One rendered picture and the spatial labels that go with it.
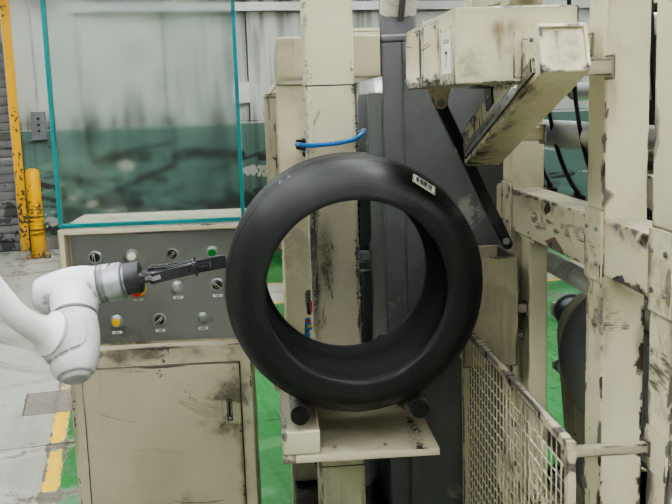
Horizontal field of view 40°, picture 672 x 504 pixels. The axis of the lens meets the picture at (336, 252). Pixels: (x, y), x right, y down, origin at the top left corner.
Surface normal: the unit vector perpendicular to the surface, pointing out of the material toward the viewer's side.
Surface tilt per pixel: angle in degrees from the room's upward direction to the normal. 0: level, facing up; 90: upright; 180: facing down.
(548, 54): 72
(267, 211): 59
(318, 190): 80
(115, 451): 90
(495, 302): 90
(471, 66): 90
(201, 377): 90
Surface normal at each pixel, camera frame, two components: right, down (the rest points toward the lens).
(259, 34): 0.24, 0.14
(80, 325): 0.68, -0.55
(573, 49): 0.07, -0.15
